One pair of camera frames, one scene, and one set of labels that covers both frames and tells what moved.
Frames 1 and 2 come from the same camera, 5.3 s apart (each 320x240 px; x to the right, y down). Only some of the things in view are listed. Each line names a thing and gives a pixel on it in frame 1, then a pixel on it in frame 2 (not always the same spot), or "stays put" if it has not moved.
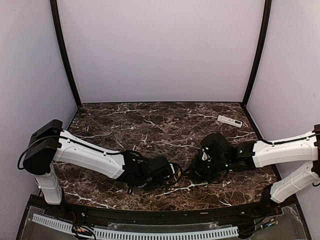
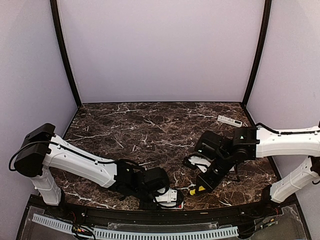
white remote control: (230, 121) stays put
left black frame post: (57, 20) stays put
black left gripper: (153, 187) -> (144, 206)
